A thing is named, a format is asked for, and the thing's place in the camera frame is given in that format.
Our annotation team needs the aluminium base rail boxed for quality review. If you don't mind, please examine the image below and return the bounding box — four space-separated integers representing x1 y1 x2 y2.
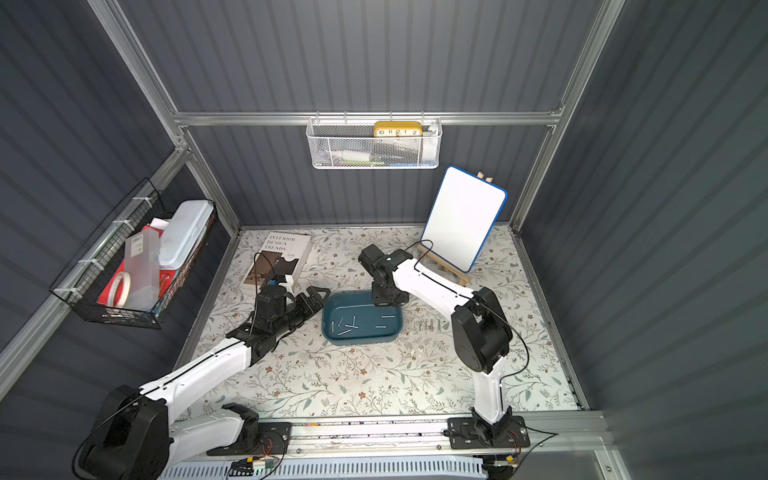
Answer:
160 411 630 479

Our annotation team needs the yellow digital clock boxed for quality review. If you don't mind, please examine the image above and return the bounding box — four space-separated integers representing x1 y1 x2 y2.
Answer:
374 120 423 138

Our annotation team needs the black wire side basket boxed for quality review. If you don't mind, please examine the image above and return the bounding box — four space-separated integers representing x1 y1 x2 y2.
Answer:
51 179 217 329

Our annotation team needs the blue framed whiteboard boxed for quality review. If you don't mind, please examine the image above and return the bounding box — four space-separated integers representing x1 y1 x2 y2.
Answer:
420 166 509 275

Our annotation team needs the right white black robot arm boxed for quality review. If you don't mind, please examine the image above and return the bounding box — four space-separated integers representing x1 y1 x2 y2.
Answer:
358 244 514 445

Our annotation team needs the red box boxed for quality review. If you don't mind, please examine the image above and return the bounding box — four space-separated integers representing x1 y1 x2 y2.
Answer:
97 218 207 307

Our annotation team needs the teal plastic storage tray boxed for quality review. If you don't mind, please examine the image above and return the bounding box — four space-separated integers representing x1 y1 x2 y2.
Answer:
321 290 403 345

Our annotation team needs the white wire wall basket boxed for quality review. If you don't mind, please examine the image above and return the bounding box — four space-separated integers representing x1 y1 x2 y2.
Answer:
306 117 443 170

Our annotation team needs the translucent plastic container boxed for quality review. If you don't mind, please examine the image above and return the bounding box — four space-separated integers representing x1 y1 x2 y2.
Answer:
124 228 160 311

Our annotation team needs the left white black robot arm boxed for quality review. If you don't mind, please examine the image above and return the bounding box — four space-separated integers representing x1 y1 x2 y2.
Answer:
71 283 330 479

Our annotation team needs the small wooden easel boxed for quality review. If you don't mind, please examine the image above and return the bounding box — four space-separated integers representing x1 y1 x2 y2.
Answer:
416 171 494 287

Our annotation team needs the interior design trends book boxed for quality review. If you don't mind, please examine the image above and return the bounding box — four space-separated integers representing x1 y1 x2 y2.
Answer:
242 231 311 293

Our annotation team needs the white tape roll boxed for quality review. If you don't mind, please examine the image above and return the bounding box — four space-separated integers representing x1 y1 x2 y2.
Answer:
106 271 132 308

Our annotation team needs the white plastic case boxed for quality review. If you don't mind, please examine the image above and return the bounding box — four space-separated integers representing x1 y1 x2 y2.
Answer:
158 200 214 270

